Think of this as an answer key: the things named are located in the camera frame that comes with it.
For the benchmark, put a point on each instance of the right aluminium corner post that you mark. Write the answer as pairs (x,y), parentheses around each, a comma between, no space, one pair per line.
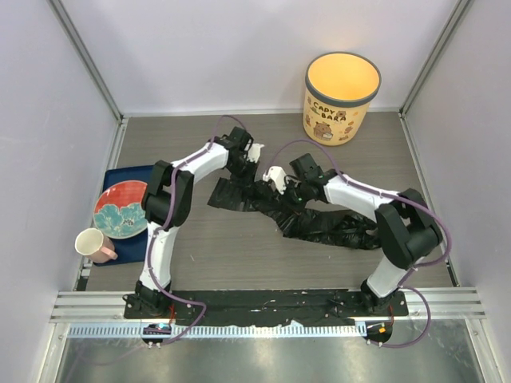
(454,20)

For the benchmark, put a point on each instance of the aluminium corner post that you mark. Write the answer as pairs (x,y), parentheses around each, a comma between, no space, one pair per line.
(454,20)
(72,33)

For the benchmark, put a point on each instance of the black trash bag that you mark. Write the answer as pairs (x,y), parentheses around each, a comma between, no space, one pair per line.
(341,228)

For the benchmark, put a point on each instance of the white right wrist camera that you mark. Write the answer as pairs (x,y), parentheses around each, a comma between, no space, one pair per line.
(276,176)

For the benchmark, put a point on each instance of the red and teal plate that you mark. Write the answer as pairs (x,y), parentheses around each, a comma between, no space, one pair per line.
(118,212)

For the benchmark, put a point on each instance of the blue tray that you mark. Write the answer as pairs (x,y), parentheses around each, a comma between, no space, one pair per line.
(133,249)

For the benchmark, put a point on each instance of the perforated cable duct strip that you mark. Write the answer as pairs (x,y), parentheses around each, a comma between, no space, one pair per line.
(149,331)

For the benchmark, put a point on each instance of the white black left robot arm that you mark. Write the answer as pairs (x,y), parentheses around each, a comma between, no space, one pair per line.
(167,203)

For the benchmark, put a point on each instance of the left aluminium corner post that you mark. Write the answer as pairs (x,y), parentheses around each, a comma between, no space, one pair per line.
(72,33)

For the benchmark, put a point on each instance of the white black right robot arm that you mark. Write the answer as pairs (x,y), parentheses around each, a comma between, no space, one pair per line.
(400,221)

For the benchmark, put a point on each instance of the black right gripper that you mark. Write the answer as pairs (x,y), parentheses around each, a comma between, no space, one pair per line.
(287,195)

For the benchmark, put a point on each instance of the yellow capybara trash bin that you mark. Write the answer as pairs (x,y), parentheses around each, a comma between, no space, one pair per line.
(339,87)

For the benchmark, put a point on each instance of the white paper cup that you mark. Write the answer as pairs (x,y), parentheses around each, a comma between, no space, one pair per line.
(94,245)

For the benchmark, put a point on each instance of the aluminium frame rail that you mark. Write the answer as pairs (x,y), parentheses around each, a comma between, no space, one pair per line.
(108,306)

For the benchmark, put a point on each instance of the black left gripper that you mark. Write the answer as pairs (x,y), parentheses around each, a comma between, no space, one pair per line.
(248,177)

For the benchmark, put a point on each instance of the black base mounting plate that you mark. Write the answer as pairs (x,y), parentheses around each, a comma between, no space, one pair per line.
(261,308)

